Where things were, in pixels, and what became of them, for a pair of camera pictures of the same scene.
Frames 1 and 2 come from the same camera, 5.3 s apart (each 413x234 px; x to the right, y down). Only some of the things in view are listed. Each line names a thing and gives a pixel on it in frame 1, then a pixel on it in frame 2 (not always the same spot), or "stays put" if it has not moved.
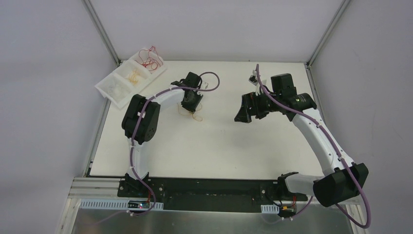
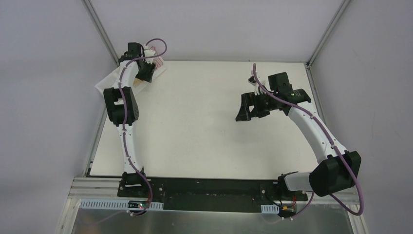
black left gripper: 190,103 → 145,72
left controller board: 138,204 stays put
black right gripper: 253,107 stays put
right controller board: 287,209 stays put
